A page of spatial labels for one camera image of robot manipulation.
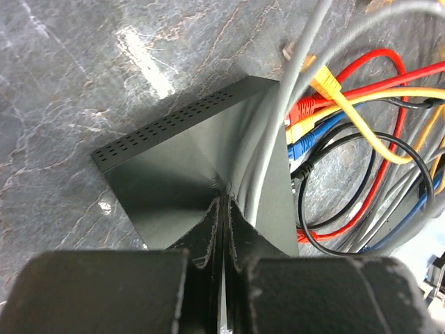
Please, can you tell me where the black network switch box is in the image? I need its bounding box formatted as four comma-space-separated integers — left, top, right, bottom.
91, 76, 279, 251

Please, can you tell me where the blue ethernet cable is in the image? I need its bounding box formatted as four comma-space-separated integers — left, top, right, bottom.
287, 102, 445, 253

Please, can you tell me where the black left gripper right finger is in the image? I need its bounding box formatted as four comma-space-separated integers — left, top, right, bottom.
224, 196, 438, 333

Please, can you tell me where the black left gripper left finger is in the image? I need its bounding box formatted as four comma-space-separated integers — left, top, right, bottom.
1, 198, 223, 333

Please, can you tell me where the black power cable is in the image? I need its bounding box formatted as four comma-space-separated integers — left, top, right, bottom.
290, 97, 445, 255

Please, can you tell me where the grey coiled ethernet cable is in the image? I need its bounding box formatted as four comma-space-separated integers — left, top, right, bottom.
227, 0, 445, 257

